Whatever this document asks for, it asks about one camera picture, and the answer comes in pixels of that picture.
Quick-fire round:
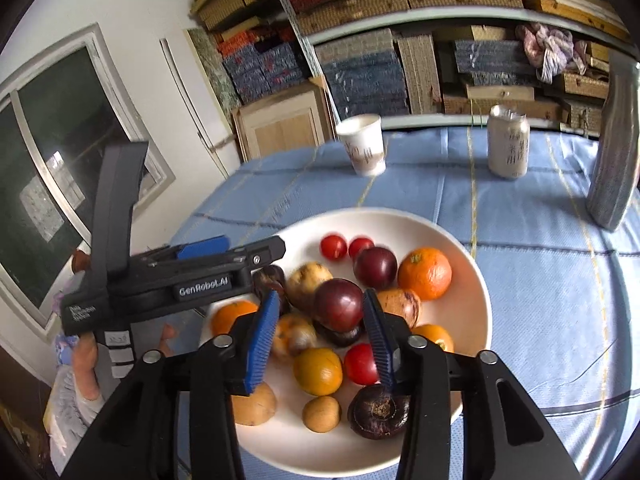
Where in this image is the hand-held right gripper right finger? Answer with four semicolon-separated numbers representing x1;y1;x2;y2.
362;288;583;480

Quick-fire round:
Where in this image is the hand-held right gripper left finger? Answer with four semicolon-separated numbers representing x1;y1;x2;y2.
60;290;281;480

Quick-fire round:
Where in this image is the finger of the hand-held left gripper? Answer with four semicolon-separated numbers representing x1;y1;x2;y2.
145;235;231;262
220;236;287;276

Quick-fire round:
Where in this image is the dark water chestnut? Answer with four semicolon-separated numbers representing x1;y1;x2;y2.
348;384;412;441
314;322;365;348
251;265;291;316

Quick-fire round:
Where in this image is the mottled orange fruit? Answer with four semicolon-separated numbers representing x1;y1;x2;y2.
271;313;318;360

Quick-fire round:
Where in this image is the small orange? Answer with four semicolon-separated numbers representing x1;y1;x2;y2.
211;300;260;337

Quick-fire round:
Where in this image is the brown speckled pear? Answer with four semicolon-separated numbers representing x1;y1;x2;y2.
377;287;422;328

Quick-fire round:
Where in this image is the dark red plum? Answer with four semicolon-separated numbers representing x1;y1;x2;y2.
353;246;399;288
313;278;365;332

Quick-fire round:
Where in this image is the orange cherry tomato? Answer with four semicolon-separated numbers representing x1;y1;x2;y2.
411;324;455;353

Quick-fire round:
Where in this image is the golden yellow fruit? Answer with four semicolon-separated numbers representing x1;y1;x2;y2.
293;347;344;396

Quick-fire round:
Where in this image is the tan oval fruit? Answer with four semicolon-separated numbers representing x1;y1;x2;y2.
231;381;277;427

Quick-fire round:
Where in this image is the red cherry tomato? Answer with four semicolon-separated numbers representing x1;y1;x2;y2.
348;236;376;261
320;233;348;261

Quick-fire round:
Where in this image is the white round plate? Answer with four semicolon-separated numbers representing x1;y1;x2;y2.
197;207;493;478

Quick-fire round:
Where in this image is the small tan longan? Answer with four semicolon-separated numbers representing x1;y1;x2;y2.
302;396;342;433

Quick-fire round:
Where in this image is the person's left hand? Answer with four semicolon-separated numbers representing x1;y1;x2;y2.
71;324;179;403

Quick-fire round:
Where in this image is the pale yellow pear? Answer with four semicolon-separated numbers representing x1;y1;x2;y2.
285;261;334;312

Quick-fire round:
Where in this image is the mandarin orange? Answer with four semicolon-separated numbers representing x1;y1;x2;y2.
397;246;453;301

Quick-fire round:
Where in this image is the framed wooden panel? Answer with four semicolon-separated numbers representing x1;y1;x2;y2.
232;80;336;163

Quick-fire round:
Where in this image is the white board panel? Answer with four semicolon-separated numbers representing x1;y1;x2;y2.
160;30;236;178

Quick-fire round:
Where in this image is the white paper cup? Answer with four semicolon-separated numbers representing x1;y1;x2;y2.
335;114;387;177

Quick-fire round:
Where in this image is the white framed window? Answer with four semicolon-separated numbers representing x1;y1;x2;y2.
0;22;176;341

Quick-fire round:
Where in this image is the blue plaid tablecloth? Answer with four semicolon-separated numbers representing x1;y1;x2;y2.
170;125;640;480

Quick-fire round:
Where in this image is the green marble slab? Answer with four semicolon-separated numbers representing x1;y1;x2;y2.
187;27;243;111

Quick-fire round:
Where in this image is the stack of blue patterned boxes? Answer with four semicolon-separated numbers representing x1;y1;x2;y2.
220;37;311;106
452;39;531;86
314;30;411;118

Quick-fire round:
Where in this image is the orange red patterned box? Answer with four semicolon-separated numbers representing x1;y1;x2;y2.
217;25;273;58

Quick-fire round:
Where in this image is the white drink can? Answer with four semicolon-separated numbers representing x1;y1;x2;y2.
487;105;531;180

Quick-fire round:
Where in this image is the upright woven box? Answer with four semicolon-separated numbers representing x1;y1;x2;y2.
395;34;443;115

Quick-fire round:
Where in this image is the stack of woven clasp boxes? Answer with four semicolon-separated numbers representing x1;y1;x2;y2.
442;40;613;136

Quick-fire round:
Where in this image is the grey ribbed bottle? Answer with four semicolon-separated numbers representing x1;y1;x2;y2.
586;52;640;232

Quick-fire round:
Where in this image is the white metal shelf unit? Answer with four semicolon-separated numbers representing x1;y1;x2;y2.
260;0;636;128

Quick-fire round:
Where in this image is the pink cloth bundle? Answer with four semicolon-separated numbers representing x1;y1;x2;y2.
517;22;588;86

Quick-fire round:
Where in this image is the stack of tan wooden boxes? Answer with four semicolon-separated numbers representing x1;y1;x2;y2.
525;0;633;41

